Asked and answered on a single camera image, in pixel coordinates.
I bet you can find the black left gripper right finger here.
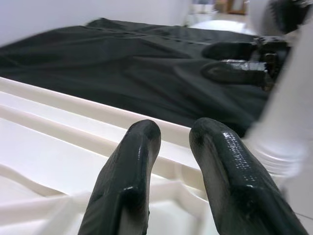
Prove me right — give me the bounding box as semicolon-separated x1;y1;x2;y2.
189;117;309;235

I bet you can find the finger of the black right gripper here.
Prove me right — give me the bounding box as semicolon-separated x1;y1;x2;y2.
201;42;260;60
200;61;269;87

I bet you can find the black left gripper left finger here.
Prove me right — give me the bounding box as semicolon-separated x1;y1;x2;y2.
78;119;162;235

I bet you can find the white plastic table leg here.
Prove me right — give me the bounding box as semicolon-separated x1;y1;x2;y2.
244;24;313;196

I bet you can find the white plastic children table top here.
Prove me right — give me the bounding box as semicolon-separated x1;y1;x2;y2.
0;77;247;235

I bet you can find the black fabric table cloth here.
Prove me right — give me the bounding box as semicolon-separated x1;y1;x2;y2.
0;17;272;138

